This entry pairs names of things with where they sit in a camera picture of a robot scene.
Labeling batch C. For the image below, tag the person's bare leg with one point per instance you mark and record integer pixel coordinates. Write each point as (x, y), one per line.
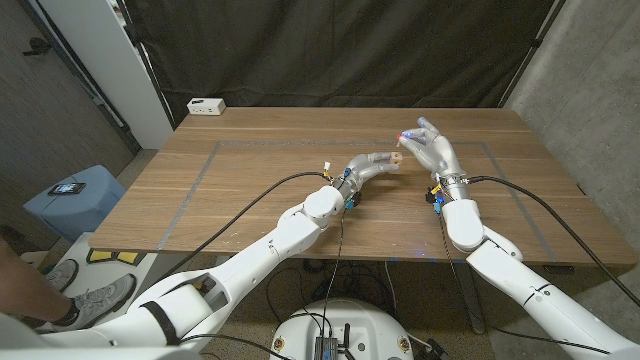
(25, 295)

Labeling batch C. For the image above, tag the white pillar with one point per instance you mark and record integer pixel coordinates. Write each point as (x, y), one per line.
(100, 60)

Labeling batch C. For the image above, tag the blue stool with phone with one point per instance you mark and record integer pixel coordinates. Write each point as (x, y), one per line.
(75, 210)

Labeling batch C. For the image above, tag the white floor platform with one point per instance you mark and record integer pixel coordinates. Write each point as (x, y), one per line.
(105, 267)

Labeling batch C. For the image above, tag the red-headed wooden screw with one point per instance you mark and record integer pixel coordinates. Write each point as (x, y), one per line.
(399, 137)

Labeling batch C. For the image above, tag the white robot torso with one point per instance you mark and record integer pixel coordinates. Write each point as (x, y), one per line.
(345, 325)

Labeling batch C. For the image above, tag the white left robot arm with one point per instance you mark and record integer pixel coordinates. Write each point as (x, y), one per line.
(240, 270)

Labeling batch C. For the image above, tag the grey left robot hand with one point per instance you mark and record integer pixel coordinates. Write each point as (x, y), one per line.
(365, 170)

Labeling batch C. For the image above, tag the grey table leg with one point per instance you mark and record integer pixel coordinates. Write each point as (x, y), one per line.
(467, 300)

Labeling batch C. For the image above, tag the black curtain backdrop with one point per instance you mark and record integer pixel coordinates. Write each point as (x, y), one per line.
(325, 50)

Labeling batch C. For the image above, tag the white power strip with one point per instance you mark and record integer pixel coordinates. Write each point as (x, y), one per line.
(206, 106)

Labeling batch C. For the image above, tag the black backdrop frame pole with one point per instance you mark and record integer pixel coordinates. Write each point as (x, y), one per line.
(532, 50)
(151, 75)

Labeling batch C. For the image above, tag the wooden block with holes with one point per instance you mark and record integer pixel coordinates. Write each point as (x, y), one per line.
(397, 159)

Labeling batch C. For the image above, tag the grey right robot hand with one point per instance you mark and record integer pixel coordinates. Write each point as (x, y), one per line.
(435, 150)

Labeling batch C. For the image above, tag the black phone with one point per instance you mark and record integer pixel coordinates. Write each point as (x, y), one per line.
(66, 188)

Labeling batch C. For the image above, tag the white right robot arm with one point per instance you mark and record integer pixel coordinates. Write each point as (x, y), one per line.
(530, 280)

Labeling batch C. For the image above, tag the yellow and black floor pad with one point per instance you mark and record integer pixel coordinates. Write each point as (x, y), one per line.
(100, 256)

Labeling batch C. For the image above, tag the wooden table panel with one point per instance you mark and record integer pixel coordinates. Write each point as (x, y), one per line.
(250, 143)

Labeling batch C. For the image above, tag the grey sneaker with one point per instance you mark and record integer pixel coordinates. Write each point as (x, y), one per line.
(61, 276)
(100, 300)

